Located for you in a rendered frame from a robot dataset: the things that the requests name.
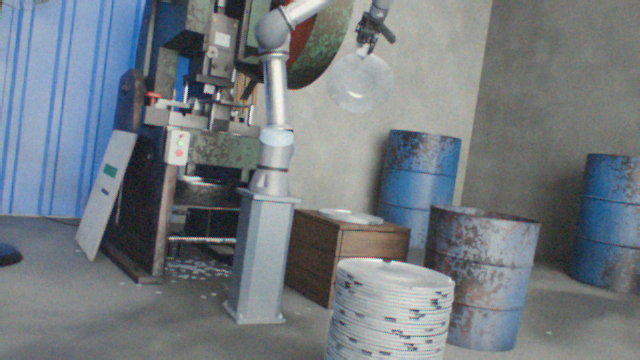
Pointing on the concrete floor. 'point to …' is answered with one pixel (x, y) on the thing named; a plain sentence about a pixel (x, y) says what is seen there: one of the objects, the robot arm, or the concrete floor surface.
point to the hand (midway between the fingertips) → (365, 57)
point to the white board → (105, 191)
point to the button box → (165, 161)
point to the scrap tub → (482, 272)
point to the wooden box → (336, 250)
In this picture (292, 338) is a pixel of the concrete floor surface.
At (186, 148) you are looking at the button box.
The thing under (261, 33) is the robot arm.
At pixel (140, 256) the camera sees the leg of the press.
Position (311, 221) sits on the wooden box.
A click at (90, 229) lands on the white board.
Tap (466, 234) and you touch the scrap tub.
